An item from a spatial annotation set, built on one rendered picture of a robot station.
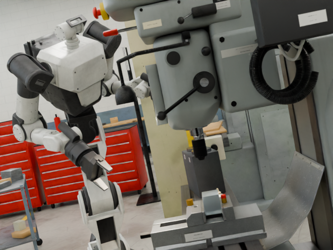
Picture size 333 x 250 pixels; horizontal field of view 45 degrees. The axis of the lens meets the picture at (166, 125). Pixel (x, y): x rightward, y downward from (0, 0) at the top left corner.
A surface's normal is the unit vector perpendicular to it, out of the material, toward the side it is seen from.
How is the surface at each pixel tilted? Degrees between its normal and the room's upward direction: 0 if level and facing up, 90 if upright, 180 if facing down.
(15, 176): 90
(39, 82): 133
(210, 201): 90
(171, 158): 90
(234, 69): 90
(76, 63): 73
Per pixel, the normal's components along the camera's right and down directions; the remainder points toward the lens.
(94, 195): 0.22, -0.25
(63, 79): 0.15, 0.49
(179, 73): -0.02, 0.09
